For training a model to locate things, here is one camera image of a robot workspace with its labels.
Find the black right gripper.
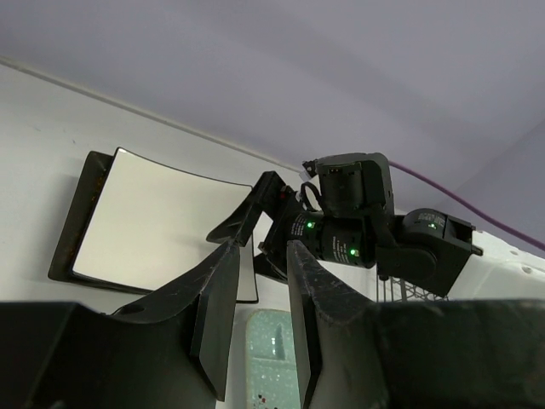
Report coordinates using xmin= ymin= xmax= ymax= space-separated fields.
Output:
xmin=206 ymin=153 xmax=394 ymax=282

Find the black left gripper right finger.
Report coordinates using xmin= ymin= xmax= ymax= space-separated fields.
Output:
xmin=287 ymin=241 xmax=544 ymax=408

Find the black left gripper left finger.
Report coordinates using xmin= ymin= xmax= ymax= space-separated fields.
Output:
xmin=1 ymin=241 xmax=240 ymax=408

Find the light green oblong plate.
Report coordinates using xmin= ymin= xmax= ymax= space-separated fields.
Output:
xmin=245 ymin=309 xmax=301 ymax=409

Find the grey glass square plate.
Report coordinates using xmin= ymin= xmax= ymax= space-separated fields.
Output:
xmin=72 ymin=148 xmax=251 ymax=294

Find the black floral square plate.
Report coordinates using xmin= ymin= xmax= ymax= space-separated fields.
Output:
xmin=48 ymin=151 xmax=114 ymax=289

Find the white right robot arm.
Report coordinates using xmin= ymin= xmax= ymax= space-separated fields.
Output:
xmin=207 ymin=153 xmax=544 ymax=299

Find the grey wire dish rack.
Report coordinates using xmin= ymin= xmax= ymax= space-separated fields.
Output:
xmin=376 ymin=276 xmax=449 ymax=302

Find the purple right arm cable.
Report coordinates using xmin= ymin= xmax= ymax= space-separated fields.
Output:
xmin=389 ymin=160 xmax=545 ymax=252

